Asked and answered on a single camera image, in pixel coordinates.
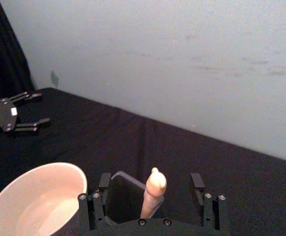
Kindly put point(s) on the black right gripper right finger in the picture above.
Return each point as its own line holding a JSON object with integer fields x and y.
{"x": 212, "y": 211}

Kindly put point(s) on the white round bowl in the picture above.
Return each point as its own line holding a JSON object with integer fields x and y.
{"x": 34, "y": 196}

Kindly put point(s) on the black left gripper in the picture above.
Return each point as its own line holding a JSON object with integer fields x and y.
{"x": 0, "y": 115}

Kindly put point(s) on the black table cloth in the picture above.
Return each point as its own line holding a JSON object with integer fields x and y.
{"x": 157, "y": 152}

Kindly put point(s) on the black curtain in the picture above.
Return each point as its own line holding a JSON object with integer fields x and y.
{"x": 2, "y": 56}

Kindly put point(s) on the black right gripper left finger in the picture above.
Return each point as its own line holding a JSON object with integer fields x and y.
{"x": 85, "y": 211}

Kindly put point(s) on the black square holder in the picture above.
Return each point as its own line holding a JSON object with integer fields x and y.
{"x": 123, "y": 199}

